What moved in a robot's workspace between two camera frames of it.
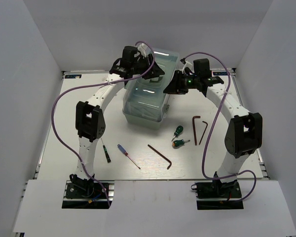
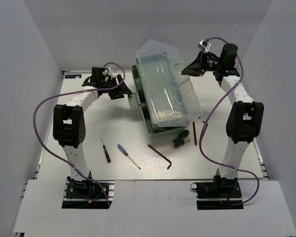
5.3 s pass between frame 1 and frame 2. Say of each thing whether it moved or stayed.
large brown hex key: stayed
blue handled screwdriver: stayed
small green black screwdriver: stayed
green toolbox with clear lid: moved
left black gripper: moved
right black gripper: moved
